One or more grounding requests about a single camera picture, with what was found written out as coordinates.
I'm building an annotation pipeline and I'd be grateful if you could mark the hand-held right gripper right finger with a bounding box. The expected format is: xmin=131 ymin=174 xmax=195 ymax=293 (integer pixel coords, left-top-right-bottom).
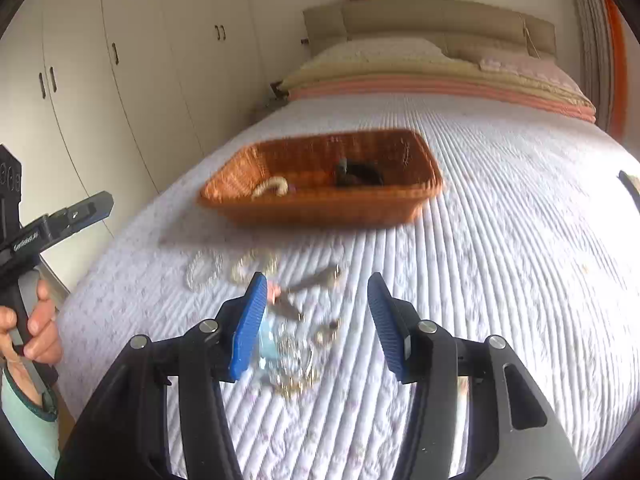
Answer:
xmin=367 ymin=272 xmax=583 ymax=480

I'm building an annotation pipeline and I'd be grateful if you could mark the yellow folded blanket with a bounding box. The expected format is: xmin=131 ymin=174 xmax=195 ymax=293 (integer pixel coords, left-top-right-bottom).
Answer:
xmin=277 ymin=57 xmax=596 ymax=111

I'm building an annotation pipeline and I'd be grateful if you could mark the beige padded headboard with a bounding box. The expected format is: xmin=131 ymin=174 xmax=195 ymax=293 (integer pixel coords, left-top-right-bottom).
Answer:
xmin=303 ymin=0 xmax=557 ymax=58

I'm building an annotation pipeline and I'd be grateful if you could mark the white floral pillow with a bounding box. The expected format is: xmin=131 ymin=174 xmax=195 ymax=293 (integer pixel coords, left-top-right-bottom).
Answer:
xmin=300 ymin=37 xmax=451 ymax=68

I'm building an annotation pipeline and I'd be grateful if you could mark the tangle of gold necklaces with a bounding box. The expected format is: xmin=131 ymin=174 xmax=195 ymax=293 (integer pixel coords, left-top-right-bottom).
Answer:
xmin=252 ymin=305 xmax=323 ymax=401

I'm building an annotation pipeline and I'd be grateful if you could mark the silver hair clip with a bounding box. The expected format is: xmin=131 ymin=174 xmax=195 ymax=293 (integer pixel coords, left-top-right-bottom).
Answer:
xmin=280 ymin=262 xmax=346 ymax=296

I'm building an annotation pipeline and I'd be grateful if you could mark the gold bead bracelet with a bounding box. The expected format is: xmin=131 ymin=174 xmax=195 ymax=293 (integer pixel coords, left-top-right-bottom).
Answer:
xmin=231 ymin=249 xmax=281 ymax=283

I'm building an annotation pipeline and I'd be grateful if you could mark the white built-in wardrobe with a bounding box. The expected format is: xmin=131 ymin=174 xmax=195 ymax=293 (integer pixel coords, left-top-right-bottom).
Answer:
xmin=0 ymin=0 xmax=306 ymax=246

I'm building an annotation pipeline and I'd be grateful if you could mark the grey and orange curtain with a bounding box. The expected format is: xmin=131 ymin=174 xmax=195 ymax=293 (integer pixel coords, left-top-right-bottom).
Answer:
xmin=565 ymin=0 xmax=631 ymax=141

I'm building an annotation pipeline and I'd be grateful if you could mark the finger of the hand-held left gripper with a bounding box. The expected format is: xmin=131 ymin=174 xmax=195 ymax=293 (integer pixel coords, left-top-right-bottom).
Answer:
xmin=47 ymin=191 xmax=115 ymax=233
xmin=60 ymin=209 xmax=110 ymax=241

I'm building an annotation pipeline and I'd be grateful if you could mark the white quilted bedspread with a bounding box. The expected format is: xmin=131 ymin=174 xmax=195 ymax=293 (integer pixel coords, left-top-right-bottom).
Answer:
xmin=57 ymin=92 xmax=640 ymax=480

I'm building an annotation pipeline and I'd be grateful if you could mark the person's left hand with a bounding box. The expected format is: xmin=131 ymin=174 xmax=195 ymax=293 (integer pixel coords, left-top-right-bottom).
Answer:
xmin=0 ymin=280 xmax=63 ymax=366

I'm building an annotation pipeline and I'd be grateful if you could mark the person's left forearm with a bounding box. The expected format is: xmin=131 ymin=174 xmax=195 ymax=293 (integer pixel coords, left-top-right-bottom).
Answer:
xmin=0 ymin=360 xmax=61 ymax=477

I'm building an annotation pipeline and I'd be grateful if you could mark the pink pillow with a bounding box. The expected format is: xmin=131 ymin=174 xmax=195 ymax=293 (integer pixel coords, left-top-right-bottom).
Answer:
xmin=480 ymin=52 xmax=583 ymax=91

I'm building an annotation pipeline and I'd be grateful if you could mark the hanging pull cord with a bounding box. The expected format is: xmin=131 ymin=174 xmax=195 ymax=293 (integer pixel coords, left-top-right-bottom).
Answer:
xmin=522 ymin=17 xmax=541 ymax=58

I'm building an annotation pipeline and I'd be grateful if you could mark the gold earring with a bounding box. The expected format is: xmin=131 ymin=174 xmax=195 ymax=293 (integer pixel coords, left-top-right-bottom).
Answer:
xmin=312 ymin=317 xmax=343 ymax=346

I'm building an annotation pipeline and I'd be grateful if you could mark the brown wicker basket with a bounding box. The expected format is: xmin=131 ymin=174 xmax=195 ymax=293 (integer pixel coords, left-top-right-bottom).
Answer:
xmin=199 ymin=129 xmax=445 ymax=228

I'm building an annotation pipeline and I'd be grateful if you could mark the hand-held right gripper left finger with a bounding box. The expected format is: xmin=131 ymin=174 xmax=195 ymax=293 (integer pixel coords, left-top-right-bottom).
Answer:
xmin=55 ymin=272 xmax=271 ymax=480

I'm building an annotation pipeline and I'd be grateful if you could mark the salmon folded blanket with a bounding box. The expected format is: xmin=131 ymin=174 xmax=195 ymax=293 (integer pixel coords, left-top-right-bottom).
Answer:
xmin=287 ymin=76 xmax=598 ymax=123

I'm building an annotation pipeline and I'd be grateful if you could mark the black hair accessory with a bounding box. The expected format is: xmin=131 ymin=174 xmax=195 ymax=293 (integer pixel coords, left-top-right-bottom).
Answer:
xmin=334 ymin=156 xmax=385 ymax=188

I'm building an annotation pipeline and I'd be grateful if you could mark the clear bead bracelet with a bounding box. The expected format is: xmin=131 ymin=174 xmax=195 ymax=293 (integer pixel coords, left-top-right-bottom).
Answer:
xmin=186 ymin=250 xmax=224 ymax=291

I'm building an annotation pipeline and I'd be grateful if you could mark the white pearl bracelet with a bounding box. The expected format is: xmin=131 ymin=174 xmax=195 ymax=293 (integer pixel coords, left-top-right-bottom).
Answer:
xmin=252 ymin=176 xmax=290 ymax=200

